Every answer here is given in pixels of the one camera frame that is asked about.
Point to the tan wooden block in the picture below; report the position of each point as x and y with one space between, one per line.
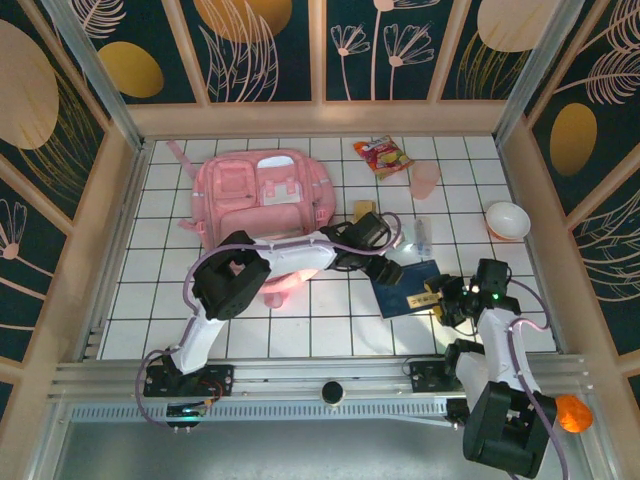
363 209

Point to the dark blue book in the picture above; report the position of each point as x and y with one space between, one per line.
400 292

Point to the pink backpack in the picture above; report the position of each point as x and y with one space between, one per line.
250 200

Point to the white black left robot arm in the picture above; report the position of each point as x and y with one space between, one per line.
300 252

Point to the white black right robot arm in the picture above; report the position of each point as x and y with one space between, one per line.
492 345

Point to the colourful snack bag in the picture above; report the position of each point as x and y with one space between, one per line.
384 159

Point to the translucent pink cup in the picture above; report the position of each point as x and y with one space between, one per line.
424 181

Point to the white bowl with orange rim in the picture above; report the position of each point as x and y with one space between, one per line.
507 220

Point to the black controller board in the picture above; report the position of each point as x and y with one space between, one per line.
456 412
184 414

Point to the black round knob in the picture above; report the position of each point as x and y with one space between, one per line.
333 392

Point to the orange crumpled ball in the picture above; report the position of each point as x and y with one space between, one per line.
574 414

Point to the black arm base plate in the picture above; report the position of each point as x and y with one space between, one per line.
222 380
427 377

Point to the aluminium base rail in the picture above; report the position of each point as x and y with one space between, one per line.
300 370

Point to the aluminium frame post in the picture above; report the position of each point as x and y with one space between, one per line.
95 70
537 70

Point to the aluminium side rail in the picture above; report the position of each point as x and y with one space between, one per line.
117 250

